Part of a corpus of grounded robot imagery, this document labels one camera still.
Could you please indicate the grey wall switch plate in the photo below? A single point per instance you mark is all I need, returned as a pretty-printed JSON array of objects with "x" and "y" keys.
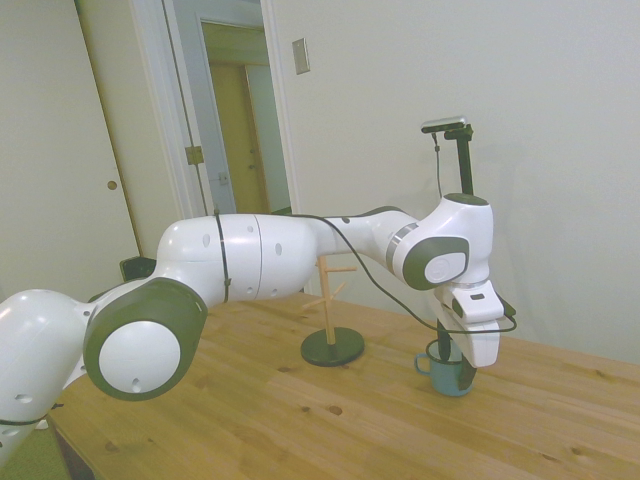
[{"x": 301, "y": 56}]

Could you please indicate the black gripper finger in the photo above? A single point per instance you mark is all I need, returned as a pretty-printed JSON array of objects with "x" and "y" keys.
[
  {"x": 467, "y": 375},
  {"x": 444, "y": 342}
]

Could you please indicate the brass door hinge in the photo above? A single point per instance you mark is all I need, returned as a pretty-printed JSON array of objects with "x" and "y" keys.
[{"x": 194, "y": 155}]

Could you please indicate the white door frame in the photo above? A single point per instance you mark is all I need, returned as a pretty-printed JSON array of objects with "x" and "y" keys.
[{"x": 280, "y": 100}]

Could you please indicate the blue enamel mug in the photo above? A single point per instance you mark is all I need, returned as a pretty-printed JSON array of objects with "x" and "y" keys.
[{"x": 445, "y": 381}]

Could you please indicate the grey camera bar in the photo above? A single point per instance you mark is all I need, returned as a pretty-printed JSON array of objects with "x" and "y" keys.
[{"x": 445, "y": 124}]

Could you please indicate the black camera stand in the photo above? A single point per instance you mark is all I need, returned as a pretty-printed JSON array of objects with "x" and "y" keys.
[{"x": 466, "y": 165}]

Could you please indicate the wooden mug tree stand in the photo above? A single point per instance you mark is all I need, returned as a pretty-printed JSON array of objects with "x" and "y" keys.
[{"x": 332, "y": 351}]

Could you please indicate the black box behind table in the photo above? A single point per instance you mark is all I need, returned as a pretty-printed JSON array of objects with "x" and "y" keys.
[{"x": 137, "y": 267}]

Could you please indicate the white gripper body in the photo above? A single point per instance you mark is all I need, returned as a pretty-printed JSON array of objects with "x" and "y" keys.
[{"x": 481, "y": 345}]

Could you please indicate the white door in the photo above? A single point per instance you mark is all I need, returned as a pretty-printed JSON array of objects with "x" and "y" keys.
[{"x": 125, "y": 110}]

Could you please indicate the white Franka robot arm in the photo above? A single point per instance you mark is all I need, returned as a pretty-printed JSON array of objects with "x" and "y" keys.
[{"x": 250, "y": 250}]

